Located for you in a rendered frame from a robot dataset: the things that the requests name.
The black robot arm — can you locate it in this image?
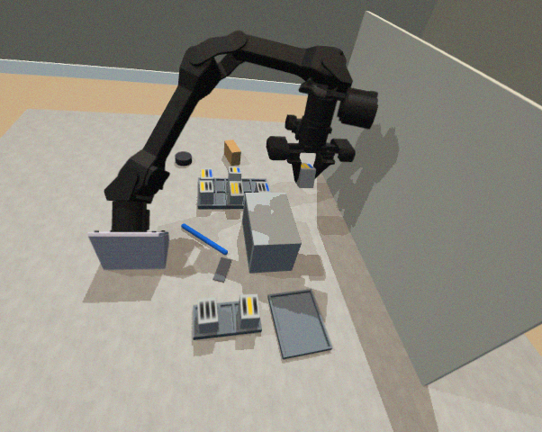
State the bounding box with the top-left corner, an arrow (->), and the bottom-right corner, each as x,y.
104,31 -> 378,232

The tan cube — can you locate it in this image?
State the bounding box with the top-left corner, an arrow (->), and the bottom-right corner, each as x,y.
224,139 -> 241,166

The black short cylinder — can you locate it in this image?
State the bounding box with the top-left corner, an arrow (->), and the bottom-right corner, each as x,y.
175,151 -> 192,166

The large grey flat panel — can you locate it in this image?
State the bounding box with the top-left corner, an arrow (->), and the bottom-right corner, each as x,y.
322,11 -> 542,386

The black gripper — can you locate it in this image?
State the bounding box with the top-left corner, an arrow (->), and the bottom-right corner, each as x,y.
266,115 -> 356,182

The blue rod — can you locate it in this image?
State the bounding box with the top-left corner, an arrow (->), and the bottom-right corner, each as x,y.
181,223 -> 228,255

